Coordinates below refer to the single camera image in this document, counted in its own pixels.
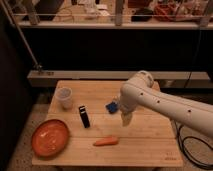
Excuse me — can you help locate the black eraser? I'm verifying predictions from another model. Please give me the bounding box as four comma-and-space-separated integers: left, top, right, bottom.
79, 106, 90, 128

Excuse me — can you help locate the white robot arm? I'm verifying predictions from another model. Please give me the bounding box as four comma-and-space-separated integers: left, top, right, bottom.
119, 71, 213, 138

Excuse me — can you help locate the blue sponge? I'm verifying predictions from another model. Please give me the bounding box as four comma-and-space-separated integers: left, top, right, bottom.
106, 100, 119, 114

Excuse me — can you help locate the orange carrot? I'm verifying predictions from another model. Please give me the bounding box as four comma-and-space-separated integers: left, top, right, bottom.
93, 136, 119, 146

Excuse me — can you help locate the wooden table board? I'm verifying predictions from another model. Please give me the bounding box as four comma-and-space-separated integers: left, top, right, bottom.
32, 80, 183, 167

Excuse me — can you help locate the translucent plastic cup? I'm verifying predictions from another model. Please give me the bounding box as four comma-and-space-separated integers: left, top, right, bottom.
55, 87, 72, 109

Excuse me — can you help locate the orange plate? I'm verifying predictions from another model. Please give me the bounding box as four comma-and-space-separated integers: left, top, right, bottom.
31, 119, 69, 157

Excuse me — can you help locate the grey metal ledge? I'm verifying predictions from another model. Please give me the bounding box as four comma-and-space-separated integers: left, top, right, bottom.
27, 70, 213, 89

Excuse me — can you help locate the metal diagonal pole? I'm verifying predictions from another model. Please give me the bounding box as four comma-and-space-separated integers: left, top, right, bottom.
0, 0, 43, 74

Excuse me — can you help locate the black cable on floor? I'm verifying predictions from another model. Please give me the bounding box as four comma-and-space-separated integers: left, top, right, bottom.
173, 121, 213, 170

